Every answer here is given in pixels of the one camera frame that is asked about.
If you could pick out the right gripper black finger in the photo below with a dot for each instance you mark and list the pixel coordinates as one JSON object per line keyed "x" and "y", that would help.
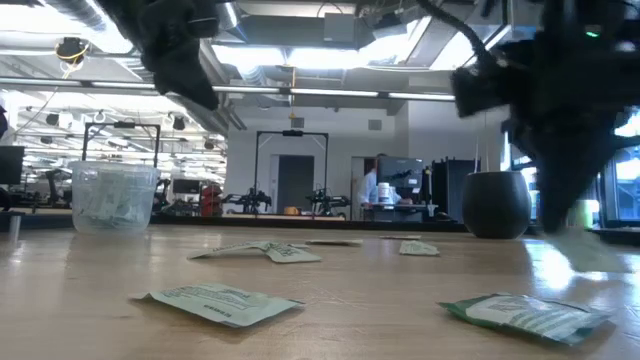
{"x": 550, "y": 175}
{"x": 582, "y": 165}

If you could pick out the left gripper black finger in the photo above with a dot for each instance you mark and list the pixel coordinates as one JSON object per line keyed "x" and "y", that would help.
{"x": 156, "y": 70}
{"x": 190, "y": 75}

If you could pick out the clear plastic tub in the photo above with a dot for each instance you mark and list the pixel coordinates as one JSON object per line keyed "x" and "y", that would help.
{"x": 115, "y": 167}

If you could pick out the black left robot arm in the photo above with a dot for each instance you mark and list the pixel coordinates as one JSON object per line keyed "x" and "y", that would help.
{"x": 117, "y": 12}

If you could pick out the black background robot arm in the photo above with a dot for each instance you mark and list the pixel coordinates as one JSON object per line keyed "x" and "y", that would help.
{"x": 250, "y": 200}
{"x": 327, "y": 201}

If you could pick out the red storage bins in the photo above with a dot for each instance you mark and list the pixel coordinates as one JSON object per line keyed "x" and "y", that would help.
{"x": 211, "y": 199}

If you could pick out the dark green Truvia packet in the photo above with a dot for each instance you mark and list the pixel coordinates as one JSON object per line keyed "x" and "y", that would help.
{"x": 525, "y": 315}

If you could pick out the yellow-green roll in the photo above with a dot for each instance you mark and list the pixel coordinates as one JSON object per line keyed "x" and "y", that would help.
{"x": 586, "y": 215}

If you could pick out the dark round bowl yellow inside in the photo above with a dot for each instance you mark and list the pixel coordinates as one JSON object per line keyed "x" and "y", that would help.
{"x": 495, "y": 205}

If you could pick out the black tall cabinet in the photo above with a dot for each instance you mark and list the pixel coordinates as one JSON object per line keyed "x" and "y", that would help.
{"x": 450, "y": 190}

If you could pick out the long ceiling light strip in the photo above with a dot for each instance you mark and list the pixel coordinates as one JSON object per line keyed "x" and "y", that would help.
{"x": 330, "y": 92}

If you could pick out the background wooden table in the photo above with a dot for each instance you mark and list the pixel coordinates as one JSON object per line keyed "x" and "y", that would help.
{"x": 260, "y": 216}

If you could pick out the white canister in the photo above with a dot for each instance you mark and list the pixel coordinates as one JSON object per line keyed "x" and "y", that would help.
{"x": 383, "y": 193}

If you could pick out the small yellow bowl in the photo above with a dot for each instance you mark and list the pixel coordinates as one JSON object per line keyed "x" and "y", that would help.
{"x": 291, "y": 211}

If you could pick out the black computer monitor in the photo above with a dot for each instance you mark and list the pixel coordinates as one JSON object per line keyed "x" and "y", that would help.
{"x": 11, "y": 165}

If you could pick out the person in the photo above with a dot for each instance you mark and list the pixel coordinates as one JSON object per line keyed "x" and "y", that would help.
{"x": 369, "y": 189}

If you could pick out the silver ribbed air duct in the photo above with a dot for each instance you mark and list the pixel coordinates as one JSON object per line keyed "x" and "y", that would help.
{"x": 131, "y": 67}

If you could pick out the black background gantry frame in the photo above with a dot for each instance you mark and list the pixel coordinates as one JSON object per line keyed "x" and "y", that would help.
{"x": 122, "y": 124}
{"x": 292, "y": 133}

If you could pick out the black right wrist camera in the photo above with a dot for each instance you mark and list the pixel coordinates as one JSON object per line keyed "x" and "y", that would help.
{"x": 477, "y": 92}

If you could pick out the grey wall vent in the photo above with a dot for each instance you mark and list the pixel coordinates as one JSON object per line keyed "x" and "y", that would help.
{"x": 375, "y": 124}
{"x": 297, "y": 122}

